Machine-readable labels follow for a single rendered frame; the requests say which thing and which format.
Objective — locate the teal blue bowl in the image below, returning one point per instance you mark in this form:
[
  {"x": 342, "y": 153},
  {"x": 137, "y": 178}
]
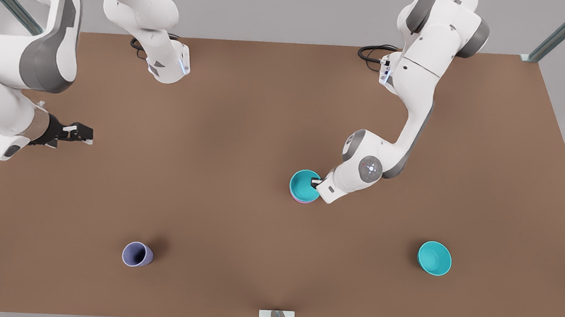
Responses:
[
  {"x": 303, "y": 184},
  {"x": 433, "y": 258}
]

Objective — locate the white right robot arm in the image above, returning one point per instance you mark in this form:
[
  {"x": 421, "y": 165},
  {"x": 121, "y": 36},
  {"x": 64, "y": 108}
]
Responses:
[{"x": 3, "y": 61}]

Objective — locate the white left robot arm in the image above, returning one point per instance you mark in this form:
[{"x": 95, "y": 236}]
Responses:
[{"x": 423, "y": 64}]

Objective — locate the pink bowl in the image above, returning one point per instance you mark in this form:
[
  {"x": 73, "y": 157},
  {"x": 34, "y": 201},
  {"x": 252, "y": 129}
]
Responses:
[{"x": 303, "y": 201}]

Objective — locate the purple cup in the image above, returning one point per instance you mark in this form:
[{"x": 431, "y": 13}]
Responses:
[{"x": 137, "y": 255}]

